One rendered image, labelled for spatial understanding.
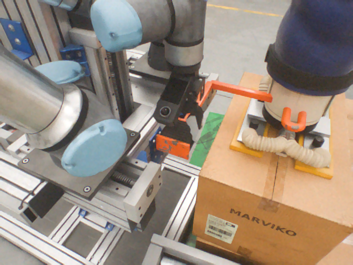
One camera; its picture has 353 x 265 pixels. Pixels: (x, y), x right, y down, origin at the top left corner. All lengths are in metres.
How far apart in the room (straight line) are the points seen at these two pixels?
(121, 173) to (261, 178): 0.39
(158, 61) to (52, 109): 0.60
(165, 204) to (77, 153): 1.14
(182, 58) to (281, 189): 0.45
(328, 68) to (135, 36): 0.45
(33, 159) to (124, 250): 0.84
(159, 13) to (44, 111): 0.22
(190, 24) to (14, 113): 0.29
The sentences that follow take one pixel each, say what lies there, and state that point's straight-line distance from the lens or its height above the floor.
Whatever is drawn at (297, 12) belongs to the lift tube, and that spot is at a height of 1.32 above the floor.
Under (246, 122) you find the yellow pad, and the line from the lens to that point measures 0.85.
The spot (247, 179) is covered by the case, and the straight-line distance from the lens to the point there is 0.73.
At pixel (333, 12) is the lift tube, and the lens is 0.63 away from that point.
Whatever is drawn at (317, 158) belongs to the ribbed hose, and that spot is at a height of 1.03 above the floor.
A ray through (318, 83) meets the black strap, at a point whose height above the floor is 1.19.
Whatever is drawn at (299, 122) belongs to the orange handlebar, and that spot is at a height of 1.08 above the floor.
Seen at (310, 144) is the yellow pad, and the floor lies 0.97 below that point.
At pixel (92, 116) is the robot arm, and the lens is 0.42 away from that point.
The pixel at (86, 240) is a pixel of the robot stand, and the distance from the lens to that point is 1.49.
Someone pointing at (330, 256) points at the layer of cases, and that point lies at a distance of 1.18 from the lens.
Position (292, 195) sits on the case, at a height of 0.94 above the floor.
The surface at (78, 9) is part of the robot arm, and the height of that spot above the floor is 1.37.
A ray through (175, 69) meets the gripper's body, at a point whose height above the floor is 1.27.
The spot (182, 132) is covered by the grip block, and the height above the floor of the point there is 1.10.
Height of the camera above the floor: 1.52
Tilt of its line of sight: 45 degrees down
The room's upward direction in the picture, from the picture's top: straight up
